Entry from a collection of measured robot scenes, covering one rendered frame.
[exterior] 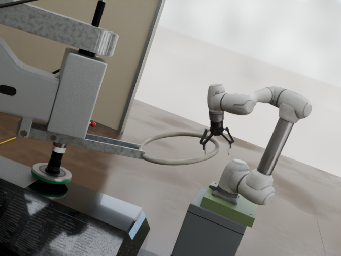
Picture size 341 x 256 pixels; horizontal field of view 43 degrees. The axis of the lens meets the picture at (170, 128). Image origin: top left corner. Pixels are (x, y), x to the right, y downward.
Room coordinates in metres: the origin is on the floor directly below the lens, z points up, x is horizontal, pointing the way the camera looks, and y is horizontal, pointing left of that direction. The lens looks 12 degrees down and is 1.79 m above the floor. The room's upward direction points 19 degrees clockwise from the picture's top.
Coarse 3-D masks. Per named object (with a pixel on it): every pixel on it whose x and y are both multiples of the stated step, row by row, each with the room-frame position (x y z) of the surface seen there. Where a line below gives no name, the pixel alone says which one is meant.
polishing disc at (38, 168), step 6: (36, 168) 2.18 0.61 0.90; (42, 168) 2.20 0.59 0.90; (60, 168) 2.29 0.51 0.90; (36, 174) 2.13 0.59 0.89; (42, 174) 2.12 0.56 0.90; (48, 174) 2.15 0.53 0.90; (54, 174) 2.18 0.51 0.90; (60, 174) 2.21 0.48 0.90; (66, 174) 2.24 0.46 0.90; (54, 180) 2.12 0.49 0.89; (60, 180) 2.14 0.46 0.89; (66, 180) 2.17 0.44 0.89
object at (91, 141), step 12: (24, 132) 2.06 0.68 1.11; (36, 132) 2.11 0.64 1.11; (48, 132) 2.13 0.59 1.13; (72, 144) 2.18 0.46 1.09; (84, 144) 2.20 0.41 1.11; (96, 144) 2.22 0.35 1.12; (108, 144) 2.24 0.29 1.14; (120, 144) 2.38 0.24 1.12; (132, 144) 2.41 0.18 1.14; (132, 156) 2.30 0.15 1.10
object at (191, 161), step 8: (152, 136) 2.60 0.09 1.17; (160, 136) 2.63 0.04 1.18; (168, 136) 2.66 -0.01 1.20; (192, 136) 2.66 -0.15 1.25; (200, 136) 2.62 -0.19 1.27; (144, 144) 2.51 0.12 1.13; (216, 144) 2.44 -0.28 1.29; (216, 152) 2.34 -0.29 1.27; (152, 160) 2.25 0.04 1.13; (160, 160) 2.23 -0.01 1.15; (168, 160) 2.22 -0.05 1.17; (176, 160) 2.22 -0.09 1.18; (184, 160) 2.22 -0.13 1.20; (192, 160) 2.23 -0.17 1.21; (200, 160) 2.25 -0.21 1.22
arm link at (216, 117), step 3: (210, 114) 2.41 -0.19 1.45; (213, 114) 2.40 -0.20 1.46; (216, 114) 2.39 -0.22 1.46; (219, 114) 2.40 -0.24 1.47; (222, 114) 2.41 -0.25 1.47; (210, 117) 2.42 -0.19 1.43; (213, 117) 2.40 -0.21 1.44; (216, 117) 2.40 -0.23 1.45; (219, 117) 2.40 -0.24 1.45; (222, 117) 2.41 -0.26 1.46; (213, 120) 2.41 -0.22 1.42; (216, 120) 2.40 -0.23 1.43; (219, 120) 2.40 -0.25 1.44
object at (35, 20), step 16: (0, 0) 1.95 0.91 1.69; (16, 0) 2.10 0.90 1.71; (0, 16) 1.96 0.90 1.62; (16, 16) 1.98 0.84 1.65; (32, 16) 2.01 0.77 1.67; (48, 16) 2.03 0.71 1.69; (64, 16) 2.15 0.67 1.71; (32, 32) 2.01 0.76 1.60; (48, 32) 2.04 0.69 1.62; (64, 32) 2.06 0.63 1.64; (80, 32) 2.09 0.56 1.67; (96, 32) 2.11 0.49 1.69; (112, 32) 2.24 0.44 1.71; (80, 48) 2.10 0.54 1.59; (96, 48) 2.12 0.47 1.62; (112, 48) 2.19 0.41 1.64
